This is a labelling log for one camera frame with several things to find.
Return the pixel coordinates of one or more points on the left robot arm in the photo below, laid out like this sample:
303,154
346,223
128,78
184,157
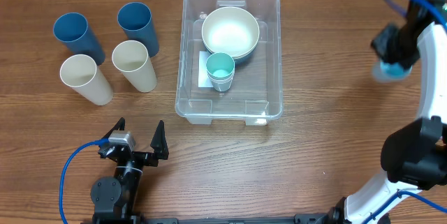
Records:
114,197

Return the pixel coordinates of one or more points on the teal small cup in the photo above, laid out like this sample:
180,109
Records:
220,64

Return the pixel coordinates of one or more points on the white label in container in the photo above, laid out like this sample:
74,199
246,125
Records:
203,78

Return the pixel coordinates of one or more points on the dark blue tall cup left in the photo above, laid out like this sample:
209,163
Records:
74,31

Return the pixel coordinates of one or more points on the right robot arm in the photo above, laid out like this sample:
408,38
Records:
411,158

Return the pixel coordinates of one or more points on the grey small cup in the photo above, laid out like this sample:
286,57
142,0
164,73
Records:
221,85

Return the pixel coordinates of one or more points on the cream bowl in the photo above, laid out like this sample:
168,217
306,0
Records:
208,50
230,30

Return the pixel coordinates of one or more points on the light blue small cup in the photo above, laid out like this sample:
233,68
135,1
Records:
385,72

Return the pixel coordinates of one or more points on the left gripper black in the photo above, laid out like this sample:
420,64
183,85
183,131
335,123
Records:
158,145

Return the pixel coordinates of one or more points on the clear plastic storage container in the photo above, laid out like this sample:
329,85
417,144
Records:
255,95

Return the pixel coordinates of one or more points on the cream tall cup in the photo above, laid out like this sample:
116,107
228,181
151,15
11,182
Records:
131,58
81,73

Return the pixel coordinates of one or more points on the dark blue bowl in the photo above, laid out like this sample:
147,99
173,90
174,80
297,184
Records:
241,60

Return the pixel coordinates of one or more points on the dark blue tall cup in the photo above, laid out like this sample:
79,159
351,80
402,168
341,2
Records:
74,31
135,19

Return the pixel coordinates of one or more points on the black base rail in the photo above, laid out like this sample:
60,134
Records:
296,219

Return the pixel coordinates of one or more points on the dark blue tall cup right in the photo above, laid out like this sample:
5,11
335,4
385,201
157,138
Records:
135,19

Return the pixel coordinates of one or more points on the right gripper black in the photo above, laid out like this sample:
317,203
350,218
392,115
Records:
380,42

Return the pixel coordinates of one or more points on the pink small cup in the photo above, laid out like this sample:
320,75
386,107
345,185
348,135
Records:
221,79

